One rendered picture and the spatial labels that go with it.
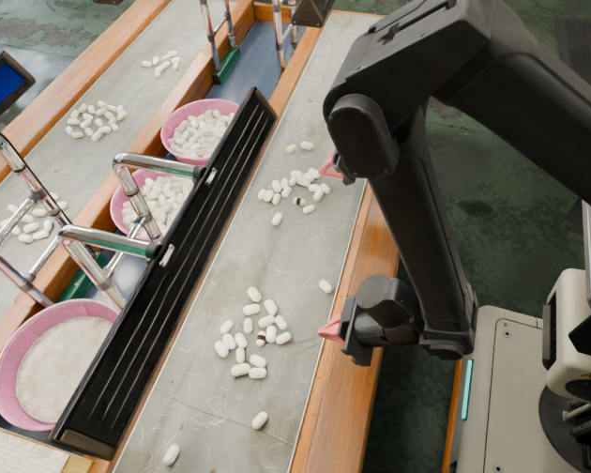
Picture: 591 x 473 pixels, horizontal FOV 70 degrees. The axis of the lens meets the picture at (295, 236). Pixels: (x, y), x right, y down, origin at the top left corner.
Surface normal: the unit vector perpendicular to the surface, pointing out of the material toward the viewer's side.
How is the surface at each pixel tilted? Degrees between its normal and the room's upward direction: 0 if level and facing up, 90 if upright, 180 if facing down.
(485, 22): 31
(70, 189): 0
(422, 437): 0
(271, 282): 0
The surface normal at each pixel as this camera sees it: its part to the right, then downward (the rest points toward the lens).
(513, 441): -0.04, -0.58
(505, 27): 0.43, -0.38
